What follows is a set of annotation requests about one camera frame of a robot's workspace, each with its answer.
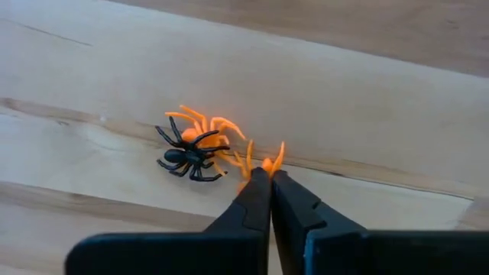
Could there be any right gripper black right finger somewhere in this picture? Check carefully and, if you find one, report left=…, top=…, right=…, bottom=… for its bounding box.
left=270, top=170, right=489, bottom=275

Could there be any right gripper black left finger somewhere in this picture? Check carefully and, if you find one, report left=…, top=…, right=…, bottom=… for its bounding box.
left=64, top=167, right=273, bottom=275

